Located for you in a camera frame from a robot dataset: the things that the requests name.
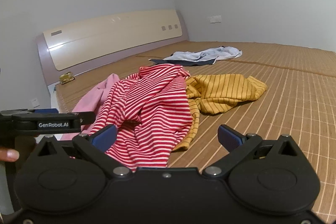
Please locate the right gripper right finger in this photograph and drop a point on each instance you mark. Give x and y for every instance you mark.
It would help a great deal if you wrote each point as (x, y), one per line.
(240, 148)

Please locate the white low wall outlet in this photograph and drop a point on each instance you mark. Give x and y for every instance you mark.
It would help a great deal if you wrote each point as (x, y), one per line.
(35, 103)

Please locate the person's left hand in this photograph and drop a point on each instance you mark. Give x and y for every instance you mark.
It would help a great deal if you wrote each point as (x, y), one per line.
(8, 155)

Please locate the light blue white garment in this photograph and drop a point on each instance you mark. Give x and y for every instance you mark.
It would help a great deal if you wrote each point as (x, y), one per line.
(219, 53)

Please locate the red white striped shirt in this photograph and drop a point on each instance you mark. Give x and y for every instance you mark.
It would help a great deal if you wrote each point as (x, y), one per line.
(151, 112)

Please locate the dark navy garment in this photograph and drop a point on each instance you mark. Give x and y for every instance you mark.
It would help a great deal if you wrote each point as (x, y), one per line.
(187, 62)

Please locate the yellow striped shirt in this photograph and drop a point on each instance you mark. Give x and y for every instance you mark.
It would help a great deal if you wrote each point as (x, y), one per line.
(217, 94)

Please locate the beige bed headboard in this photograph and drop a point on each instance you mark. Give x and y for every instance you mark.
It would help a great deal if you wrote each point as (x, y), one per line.
(91, 43)

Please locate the pink garment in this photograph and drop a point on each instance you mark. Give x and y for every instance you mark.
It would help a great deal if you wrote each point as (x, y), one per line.
(94, 100)

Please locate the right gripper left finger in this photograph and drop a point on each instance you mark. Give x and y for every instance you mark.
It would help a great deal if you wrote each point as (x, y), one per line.
(93, 148)

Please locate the small gold packet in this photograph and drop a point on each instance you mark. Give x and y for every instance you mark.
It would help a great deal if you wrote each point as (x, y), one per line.
(66, 78)

